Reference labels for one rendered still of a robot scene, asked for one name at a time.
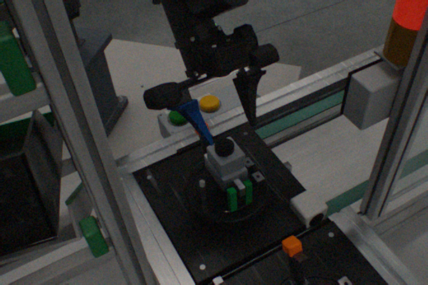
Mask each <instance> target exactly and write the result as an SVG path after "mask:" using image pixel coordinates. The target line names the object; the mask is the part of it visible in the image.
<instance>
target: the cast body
mask: <svg viewBox="0 0 428 285"><path fill-rule="evenodd" d="M206 152H207V153H206V154H204V166H205V167H206V169H207V170H208V172H209V173H210V174H211V175H212V176H213V177H214V179H215V181H216V182H217V183H218V184H219V186H220V188H221V189H222V191H223V192H226V191H227V189H229V188H230V187H232V186H233V187H234V188H235V190H236V191H237V194H238V195H239V196H240V197H242V196H244V195H245V186H244V184H243V181H245V180H247V169H246V167H245V154H244V153H243V152H242V150H241V149H240V148H239V146H238V145H237V144H236V142H235V141H234V139H232V138H231V137H226V138H221V139H219V140H217V141H216V143H215V144H214V145H213V146H208V147H207V148H206Z"/></svg>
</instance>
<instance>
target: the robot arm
mask: <svg viewBox="0 0 428 285"><path fill-rule="evenodd" d="M62 1H63V3H64V7H65V9H66V13H67V16H68V19H69V23H70V26H71V29H72V31H73V35H74V37H75V41H76V44H77V47H78V49H80V48H81V46H82V45H83V44H84V42H85V39H83V38H78V36H77V33H76V29H75V25H74V23H73V19H74V18H76V17H79V16H80V7H81V4H80V0H62ZM248 1H249V0H152V3H153V4H160V3H162V5H163V8H164V11H165V14H166V16H167V19H168V22H169V25H170V27H171V30H172V32H173V36H174V37H175V41H176V42H174V44H175V47H176V49H177V50H179V52H180V55H181V57H182V60H183V63H184V65H185V68H186V70H185V75H186V76H187V78H189V79H187V80H184V81H181V82H179V83H177V82H169V83H162V84H160V85H157V86H155V87H152V88H149V89H147V90H145V92H144V94H143V99H144V102H145V104H146V107H147V108H148V109H152V110H162V109H166V108H167V110H172V111H177V112H179V113H180V114H181V115H182V116H183V117H184V118H185V119H186V120H187V121H188V122H189V123H190V124H191V125H192V126H193V127H194V128H195V129H196V130H197V132H198V133H199V134H200V135H201V136H202V138H203V139H204V140H205V141H206V142H207V144H208V145H209V146H213V145H214V143H213V138H212V136H211V133H210V132H209V130H208V128H207V126H206V124H205V122H204V119H203V116H202V114H201V112H200V110H199V104H198V100H197V99H192V97H191V94H190V92H193V91H194V90H197V89H199V88H202V87H205V86H207V85H209V84H212V83H215V82H217V81H220V80H222V79H224V78H227V77H230V76H232V75H235V74H236V76H237V78H234V79H232V82H234V85H235V87H236V90H237V93H238V95H239V99H240V102H241V105H242V107H243V110H244V112H245V115H246V118H247V120H248V122H249V124H250V126H251V127H254V126H256V124H257V89H258V84H259V81H260V79H261V78H262V76H263V75H265V74H266V71H267V70H262V69H261V68H263V67H266V66H269V65H271V64H274V63H275V62H278V61H279V59H280V58H279V55H278V52H277V49H276V48H275V47H274V46H273V45H272V44H271V43H267V44H264V45H262V46H259V45H258V41H257V36H256V35H255V32H254V30H253V28H252V25H249V24H244V25H241V26H239V27H237V28H235V29H233V33H232V34H229V35H225V33H224V32H223V29H222V27H221V26H220V25H218V26H216V23H215V21H214V20H213V19H214V18H215V17H218V16H219V15H221V14H223V13H226V12H228V11H231V10H233V9H236V8H239V7H240V6H243V5H245V4H246V3H247V2H248ZM204 74H205V75H206V77H204V78H201V76H202V75H204ZM199 78H201V79H199Z"/></svg>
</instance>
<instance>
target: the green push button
mask: <svg viewBox="0 0 428 285"><path fill-rule="evenodd" d="M169 119H170V122H171V123H173V124H175V125H181V124H184V123H185V122H187V120H186V119H185V118H184V117H183V116H182V115H181V114H180V113H179V112H177V111H170V113H169Z"/></svg>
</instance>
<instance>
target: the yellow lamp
mask: <svg viewBox="0 0 428 285"><path fill-rule="evenodd" d="M417 34H418V31H416V30H411V29H407V28H405V27H403V26H401V25H399V24H398V23H397V22H395V21H394V19H393V18H392V17H391V21H390V25H389V29H388V32H387V36H386V39H385V43H384V46H383V54H384V56H385V57H386V58H387V59H388V60H389V61H391V62H392V63H394V64H397V65H400V66H407V65H408V62H409V59H410V56H411V53H412V50H413V46H414V44H415V40H416V38H417Z"/></svg>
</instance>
